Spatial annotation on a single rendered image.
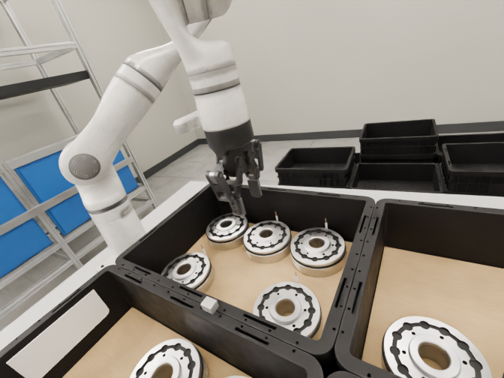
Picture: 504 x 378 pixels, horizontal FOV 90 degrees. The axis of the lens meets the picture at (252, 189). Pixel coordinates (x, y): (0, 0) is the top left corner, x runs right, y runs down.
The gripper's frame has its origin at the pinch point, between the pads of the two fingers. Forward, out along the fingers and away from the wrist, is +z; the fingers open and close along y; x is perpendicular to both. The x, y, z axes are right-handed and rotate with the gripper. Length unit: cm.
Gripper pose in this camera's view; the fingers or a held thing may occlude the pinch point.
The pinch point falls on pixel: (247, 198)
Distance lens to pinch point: 45.9
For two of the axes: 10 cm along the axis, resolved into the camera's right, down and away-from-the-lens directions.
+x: -8.4, -0.8, 5.3
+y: 4.9, -5.2, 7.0
